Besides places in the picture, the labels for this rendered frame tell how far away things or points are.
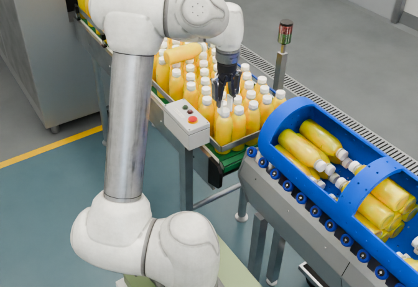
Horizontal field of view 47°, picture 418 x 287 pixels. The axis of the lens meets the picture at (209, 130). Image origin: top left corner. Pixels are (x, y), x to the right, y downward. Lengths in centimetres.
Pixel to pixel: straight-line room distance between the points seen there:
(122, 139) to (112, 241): 26
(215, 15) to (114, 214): 55
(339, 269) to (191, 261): 70
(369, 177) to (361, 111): 247
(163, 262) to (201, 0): 63
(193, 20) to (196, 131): 84
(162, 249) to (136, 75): 43
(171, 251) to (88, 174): 214
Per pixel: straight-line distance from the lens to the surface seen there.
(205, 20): 106
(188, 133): 182
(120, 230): 124
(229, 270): 147
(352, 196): 155
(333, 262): 177
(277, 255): 248
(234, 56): 171
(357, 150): 184
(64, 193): 320
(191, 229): 121
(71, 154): 348
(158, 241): 124
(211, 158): 200
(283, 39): 229
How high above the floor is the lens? 224
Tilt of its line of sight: 39 degrees down
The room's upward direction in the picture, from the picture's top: 1 degrees clockwise
